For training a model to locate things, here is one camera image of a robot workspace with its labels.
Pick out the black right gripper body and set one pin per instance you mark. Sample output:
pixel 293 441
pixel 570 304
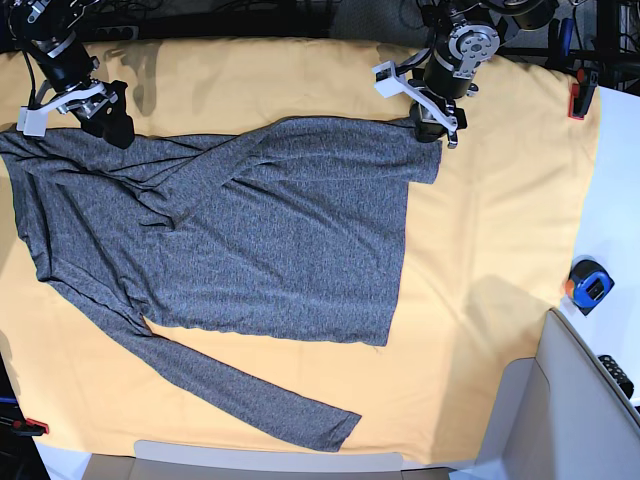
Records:
pixel 104 115

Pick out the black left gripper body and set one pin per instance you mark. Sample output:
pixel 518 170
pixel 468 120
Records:
pixel 428 130

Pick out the grey long-sleeve shirt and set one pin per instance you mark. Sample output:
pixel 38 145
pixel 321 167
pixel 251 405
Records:
pixel 292 231

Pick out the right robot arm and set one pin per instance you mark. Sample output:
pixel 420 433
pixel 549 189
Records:
pixel 45 31

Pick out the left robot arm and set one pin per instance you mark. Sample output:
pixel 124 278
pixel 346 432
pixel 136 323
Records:
pixel 461 35

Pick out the yellow table cloth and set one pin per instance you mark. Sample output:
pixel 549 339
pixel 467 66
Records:
pixel 488 247

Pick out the red clamp right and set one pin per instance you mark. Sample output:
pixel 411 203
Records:
pixel 582 92

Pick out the red clamp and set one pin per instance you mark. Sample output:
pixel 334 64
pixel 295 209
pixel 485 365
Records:
pixel 582 92
pixel 29 428

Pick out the blue tape measure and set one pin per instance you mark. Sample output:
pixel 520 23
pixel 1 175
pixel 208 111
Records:
pixel 587 285

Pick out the black perforated object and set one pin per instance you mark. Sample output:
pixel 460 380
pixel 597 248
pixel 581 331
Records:
pixel 616 372

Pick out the red clamp left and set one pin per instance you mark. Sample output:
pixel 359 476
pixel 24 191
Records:
pixel 29 428

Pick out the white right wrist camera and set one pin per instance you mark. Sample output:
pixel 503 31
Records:
pixel 33 119

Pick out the blue handled tool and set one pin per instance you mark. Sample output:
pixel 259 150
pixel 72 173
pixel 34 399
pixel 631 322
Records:
pixel 565 36

